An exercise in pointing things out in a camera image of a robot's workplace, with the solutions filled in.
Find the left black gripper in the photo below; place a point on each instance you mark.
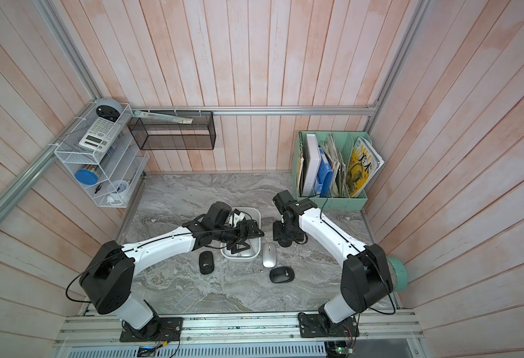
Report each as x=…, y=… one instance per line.
x=242, y=236

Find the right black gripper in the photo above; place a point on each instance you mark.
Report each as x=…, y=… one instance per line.
x=277, y=233

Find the black mouse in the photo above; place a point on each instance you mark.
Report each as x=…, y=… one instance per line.
x=285, y=243
x=206, y=262
x=283, y=274

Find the silver mouse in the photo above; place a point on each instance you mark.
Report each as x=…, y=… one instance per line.
x=269, y=255

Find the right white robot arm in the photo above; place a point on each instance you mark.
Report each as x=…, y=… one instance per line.
x=366, y=276

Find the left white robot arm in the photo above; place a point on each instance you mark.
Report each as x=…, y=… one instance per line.
x=107, y=281

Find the white storage box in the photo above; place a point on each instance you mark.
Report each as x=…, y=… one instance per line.
x=232, y=220

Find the blue folder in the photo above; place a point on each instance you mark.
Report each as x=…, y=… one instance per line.
x=323, y=178

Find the newspaper bundle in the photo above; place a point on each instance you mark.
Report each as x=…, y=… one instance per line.
x=336, y=187

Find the green file organizer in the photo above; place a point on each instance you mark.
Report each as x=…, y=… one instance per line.
x=344, y=141

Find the white book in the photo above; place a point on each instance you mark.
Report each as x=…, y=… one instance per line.
x=312, y=161

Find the yellow magazine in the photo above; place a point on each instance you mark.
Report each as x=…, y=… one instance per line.
x=364, y=163

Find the green alarm clock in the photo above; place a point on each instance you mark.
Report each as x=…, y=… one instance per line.
x=398, y=274

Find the white cup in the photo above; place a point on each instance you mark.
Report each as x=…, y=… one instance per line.
x=119, y=190

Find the blue lid jar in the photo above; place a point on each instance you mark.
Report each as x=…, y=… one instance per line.
x=87, y=175

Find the white calculator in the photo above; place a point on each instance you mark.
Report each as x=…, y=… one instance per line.
x=100, y=136

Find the round grey speaker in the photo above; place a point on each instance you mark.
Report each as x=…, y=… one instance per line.
x=109, y=109

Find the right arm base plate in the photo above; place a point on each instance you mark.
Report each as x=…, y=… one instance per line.
x=318, y=325

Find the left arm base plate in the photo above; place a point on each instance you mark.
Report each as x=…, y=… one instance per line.
x=168, y=329

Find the black wire basket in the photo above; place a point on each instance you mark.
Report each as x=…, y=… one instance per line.
x=173, y=130

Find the aluminium rail frame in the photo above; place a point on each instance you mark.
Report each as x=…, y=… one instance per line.
x=246, y=335

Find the white wire shelf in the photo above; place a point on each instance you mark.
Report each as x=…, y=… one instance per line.
x=122, y=161

